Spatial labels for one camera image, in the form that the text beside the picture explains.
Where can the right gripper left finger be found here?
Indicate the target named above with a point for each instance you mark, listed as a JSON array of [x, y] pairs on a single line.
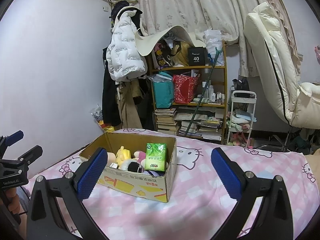
[[45, 219]]

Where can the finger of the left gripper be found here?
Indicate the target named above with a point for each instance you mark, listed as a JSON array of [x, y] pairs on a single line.
[[11, 139], [24, 160]]

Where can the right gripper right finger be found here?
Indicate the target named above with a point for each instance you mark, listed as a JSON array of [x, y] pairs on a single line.
[[274, 218]]

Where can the pink swirl roll plush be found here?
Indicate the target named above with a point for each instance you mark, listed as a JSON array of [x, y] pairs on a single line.
[[111, 158]]

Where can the white fluffy plush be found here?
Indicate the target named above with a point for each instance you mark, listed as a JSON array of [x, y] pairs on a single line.
[[131, 165]]

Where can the yellow plush toy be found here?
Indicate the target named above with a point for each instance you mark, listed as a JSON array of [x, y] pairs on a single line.
[[123, 158]]

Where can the pink plush toy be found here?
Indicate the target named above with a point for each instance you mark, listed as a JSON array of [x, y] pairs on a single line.
[[139, 156]]

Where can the white purple round plush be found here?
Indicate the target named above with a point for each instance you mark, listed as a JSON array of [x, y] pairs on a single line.
[[154, 173]]

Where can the green tissue pack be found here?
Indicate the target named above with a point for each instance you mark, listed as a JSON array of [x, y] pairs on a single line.
[[156, 157]]

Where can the black Face tissue pack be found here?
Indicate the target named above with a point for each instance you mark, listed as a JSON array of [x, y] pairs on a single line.
[[114, 165]]

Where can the person's left hand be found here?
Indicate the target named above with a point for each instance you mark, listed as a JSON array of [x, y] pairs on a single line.
[[14, 201]]

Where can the cardboard box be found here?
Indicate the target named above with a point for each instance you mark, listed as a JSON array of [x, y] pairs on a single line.
[[133, 183]]

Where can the black hanging coat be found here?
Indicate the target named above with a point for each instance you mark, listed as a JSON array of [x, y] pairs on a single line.
[[110, 109]]

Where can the cream reclining chair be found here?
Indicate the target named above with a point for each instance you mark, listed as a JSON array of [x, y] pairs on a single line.
[[295, 103]]

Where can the white rolling cart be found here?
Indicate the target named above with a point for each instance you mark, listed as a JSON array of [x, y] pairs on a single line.
[[241, 118]]

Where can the beige hanging coat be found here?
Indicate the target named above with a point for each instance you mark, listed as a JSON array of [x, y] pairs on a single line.
[[126, 93]]

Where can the stack of books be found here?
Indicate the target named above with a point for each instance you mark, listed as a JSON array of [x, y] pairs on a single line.
[[165, 121]]

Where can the white puffer jacket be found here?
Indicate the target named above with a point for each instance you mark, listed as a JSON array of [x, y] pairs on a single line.
[[124, 61]]

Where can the red patterned bag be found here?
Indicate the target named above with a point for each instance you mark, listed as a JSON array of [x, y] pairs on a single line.
[[184, 88]]

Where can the teal bag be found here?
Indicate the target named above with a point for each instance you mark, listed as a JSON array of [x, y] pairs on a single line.
[[163, 89]]

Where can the wooden shelf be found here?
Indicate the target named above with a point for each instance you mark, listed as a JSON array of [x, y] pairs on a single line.
[[210, 122]]

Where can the cream mat on shelf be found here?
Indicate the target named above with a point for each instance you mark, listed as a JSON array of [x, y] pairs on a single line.
[[146, 44]]

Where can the green pole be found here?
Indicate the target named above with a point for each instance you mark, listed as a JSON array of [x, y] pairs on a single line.
[[218, 52]]

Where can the black box with 40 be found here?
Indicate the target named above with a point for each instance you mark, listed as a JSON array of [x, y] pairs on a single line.
[[197, 56]]

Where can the floral curtain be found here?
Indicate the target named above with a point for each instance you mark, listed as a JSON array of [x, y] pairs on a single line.
[[227, 16]]

